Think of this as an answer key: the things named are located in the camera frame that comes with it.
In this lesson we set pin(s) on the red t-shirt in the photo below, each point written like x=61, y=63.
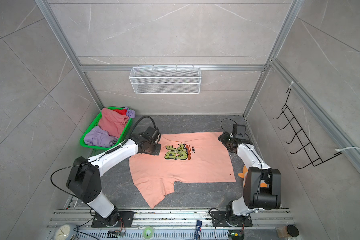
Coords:
x=122, y=112

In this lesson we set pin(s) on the black wire hook rack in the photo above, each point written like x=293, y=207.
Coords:
x=300, y=136

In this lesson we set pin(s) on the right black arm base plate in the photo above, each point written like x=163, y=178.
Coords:
x=220, y=219

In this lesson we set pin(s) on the white analog clock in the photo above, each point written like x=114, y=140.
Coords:
x=66, y=232

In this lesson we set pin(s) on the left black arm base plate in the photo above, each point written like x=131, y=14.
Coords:
x=126, y=219

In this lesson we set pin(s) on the green tape roll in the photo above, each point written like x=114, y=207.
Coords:
x=148, y=232

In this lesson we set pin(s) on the small green circuit board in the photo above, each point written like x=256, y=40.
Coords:
x=235, y=235

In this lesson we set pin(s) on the blue spray can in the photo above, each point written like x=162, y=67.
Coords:
x=197, y=235

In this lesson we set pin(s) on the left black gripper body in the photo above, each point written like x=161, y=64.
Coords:
x=154, y=148

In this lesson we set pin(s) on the lavender purple t-shirt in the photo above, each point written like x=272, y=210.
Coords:
x=99, y=138

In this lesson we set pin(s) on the brown jar black lid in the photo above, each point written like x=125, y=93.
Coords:
x=289, y=231

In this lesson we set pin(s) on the aluminium mounting rail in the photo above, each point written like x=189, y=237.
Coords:
x=167, y=224

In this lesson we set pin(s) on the small black circuit board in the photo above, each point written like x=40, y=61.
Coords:
x=115, y=234

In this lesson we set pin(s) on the dusty rose t-shirt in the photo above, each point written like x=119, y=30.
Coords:
x=113, y=122

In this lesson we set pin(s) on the white wire mesh wall basket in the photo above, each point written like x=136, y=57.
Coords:
x=166, y=80

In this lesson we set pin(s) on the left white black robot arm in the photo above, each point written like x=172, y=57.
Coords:
x=84, y=180

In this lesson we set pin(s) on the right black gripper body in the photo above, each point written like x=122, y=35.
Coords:
x=227, y=139

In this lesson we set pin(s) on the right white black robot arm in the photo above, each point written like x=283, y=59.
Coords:
x=254, y=197

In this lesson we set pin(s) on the peach pink printed t-shirt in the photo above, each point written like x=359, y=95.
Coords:
x=186, y=158

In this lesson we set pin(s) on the orange shark plush toy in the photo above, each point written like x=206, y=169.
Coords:
x=243, y=175

